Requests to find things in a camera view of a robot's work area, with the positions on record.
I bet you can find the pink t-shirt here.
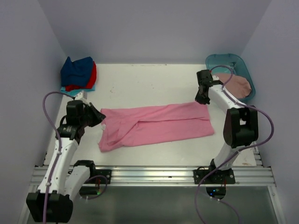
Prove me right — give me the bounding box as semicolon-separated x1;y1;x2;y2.
99;101;214;152

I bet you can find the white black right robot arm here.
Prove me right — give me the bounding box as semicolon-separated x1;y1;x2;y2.
193;70;258;184

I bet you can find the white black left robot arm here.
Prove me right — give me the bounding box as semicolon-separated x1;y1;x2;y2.
26;98;107;224

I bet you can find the folded teal t-shirt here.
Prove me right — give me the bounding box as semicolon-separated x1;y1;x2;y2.
60;85;95;97

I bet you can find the teal plastic bin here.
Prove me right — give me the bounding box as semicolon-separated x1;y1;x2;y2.
205;53;256;103

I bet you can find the folded red t-shirt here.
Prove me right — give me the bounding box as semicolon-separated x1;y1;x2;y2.
65;62;97;92

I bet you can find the salmon pink cloth in bin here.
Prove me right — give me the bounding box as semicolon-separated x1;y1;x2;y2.
213;73;251;99

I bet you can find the folded blue t-shirt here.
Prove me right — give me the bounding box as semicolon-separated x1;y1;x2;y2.
60;56;93;87

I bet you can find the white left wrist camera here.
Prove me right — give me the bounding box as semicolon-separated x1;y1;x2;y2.
75;91;87;101

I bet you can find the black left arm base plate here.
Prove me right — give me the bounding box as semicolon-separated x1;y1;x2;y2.
92;169;112;185

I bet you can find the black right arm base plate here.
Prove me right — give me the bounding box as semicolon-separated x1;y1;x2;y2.
193;167;235;185

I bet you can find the aluminium mounting rail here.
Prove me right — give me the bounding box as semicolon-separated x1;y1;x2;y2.
29;166;274;187

